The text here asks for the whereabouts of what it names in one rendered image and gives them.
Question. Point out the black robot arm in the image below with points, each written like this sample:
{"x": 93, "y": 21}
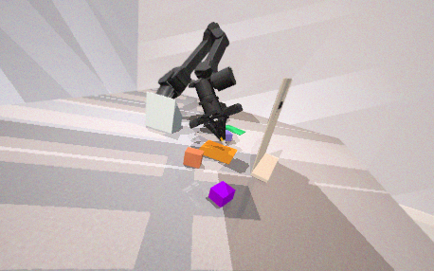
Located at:
{"x": 214, "y": 45}

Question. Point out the purple cube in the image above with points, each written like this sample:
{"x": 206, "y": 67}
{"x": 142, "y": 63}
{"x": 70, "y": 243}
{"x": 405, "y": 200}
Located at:
{"x": 229, "y": 136}
{"x": 221, "y": 193}

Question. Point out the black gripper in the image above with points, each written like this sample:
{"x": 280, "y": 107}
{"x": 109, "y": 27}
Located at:
{"x": 211, "y": 106}

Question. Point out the orange cube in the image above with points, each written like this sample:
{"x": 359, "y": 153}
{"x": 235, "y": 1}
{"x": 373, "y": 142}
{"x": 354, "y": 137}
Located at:
{"x": 193, "y": 157}

